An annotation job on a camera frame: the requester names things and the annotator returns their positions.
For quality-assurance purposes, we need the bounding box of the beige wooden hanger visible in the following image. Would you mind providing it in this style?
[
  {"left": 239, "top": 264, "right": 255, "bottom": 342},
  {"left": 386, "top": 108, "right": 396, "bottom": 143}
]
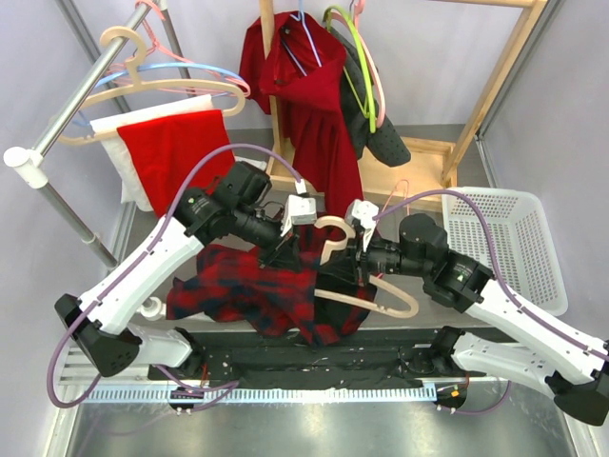
[
  {"left": 77, "top": 26, "right": 250, "bottom": 117},
  {"left": 314, "top": 215, "right": 420, "bottom": 320}
]

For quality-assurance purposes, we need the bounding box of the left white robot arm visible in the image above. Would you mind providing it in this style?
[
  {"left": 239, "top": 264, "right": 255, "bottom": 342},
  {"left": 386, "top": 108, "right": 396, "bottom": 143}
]
[{"left": 54, "top": 162, "right": 295, "bottom": 380}]

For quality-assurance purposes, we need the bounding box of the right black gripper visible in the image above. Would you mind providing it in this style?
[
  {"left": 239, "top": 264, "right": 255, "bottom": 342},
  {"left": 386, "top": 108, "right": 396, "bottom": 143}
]
[{"left": 319, "top": 225, "right": 430, "bottom": 287}]

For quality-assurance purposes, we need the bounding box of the blue hanger left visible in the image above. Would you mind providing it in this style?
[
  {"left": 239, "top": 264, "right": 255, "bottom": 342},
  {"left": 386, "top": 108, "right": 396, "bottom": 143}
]
[{"left": 82, "top": 63, "right": 246, "bottom": 116}]

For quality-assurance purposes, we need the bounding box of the red plaid garment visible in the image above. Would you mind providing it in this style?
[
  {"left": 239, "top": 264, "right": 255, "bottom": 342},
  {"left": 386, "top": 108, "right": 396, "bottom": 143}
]
[{"left": 166, "top": 226, "right": 377, "bottom": 347}]

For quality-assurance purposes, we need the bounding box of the blue wire hanger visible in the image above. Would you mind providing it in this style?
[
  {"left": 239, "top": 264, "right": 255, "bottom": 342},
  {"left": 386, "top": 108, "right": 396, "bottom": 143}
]
[{"left": 280, "top": 0, "right": 323, "bottom": 76}]

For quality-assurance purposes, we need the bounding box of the bright red hung garment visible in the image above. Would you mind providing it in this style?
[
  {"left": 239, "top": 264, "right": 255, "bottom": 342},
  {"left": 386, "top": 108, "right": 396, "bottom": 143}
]
[{"left": 117, "top": 109, "right": 229, "bottom": 217}]

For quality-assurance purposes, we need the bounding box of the thin pink wire hanger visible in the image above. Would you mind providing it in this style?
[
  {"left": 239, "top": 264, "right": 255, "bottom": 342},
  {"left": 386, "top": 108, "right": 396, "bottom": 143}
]
[{"left": 381, "top": 179, "right": 410, "bottom": 212}]

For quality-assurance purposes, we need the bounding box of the green hanger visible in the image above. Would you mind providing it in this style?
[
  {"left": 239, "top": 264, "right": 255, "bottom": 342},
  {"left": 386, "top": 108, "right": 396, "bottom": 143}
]
[{"left": 322, "top": 4, "right": 380, "bottom": 133}]

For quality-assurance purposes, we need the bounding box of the white cable duct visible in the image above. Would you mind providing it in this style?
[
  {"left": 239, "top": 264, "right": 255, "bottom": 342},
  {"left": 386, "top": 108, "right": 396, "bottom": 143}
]
[{"left": 85, "top": 384, "right": 437, "bottom": 404}]

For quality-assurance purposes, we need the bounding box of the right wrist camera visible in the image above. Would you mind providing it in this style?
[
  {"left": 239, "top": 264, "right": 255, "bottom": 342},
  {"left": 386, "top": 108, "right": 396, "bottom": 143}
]
[{"left": 344, "top": 199, "right": 379, "bottom": 251}]

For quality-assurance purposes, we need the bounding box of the metal clothes rack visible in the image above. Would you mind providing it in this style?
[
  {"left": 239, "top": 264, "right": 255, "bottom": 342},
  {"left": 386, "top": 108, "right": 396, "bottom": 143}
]
[{"left": 0, "top": 0, "right": 267, "bottom": 323}]

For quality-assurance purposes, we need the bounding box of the white plastic laundry basket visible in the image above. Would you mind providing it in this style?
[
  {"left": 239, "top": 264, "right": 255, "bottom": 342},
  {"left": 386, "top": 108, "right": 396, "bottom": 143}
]
[{"left": 442, "top": 187, "right": 568, "bottom": 316}]

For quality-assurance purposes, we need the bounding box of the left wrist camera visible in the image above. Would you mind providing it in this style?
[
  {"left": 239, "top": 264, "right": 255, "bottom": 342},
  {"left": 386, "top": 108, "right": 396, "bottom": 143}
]
[{"left": 281, "top": 179, "right": 317, "bottom": 236}]

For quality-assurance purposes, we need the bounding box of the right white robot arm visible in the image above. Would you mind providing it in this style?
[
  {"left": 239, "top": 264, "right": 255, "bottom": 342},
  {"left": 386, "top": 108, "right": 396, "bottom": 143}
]
[{"left": 315, "top": 214, "right": 608, "bottom": 427}]

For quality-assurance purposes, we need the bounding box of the dark red skirt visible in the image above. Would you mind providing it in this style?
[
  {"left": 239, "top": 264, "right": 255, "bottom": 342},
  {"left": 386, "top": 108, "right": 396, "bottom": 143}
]
[{"left": 239, "top": 11, "right": 363, "bottom": 216}]

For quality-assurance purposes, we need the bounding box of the white hung cloth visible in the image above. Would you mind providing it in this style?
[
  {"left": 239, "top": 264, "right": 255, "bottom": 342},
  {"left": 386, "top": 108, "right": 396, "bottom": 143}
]
[{"left": 90, "top": 95, "right": 215, "bottom": 212}]

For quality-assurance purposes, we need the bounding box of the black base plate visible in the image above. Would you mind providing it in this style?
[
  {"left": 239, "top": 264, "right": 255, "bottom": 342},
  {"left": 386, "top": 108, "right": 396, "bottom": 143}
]
[{"left": 169, "top": 328, "right": 465, "bottom": 390}]

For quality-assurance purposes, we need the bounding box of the grey dotted garment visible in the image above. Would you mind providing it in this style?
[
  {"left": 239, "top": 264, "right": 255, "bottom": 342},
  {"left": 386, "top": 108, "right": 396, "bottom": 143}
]
[{"left": 330, "top": 28, "right": 411, "bottom": 168}]

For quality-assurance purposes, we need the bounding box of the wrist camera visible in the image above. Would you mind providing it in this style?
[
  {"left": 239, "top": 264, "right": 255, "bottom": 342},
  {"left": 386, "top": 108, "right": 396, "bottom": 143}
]
[
  {"left": 281, "top": 179, "right": 317, "bottom": 236},
  {"left": 344, "top": 199, "right": 379, "bottom": 251}
]

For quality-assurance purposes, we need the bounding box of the wooden clothes rack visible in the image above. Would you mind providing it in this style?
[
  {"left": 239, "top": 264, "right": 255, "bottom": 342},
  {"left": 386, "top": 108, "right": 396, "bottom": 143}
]
[{"left": 259, "top": 1, "right": 549, "bottom": 204}]

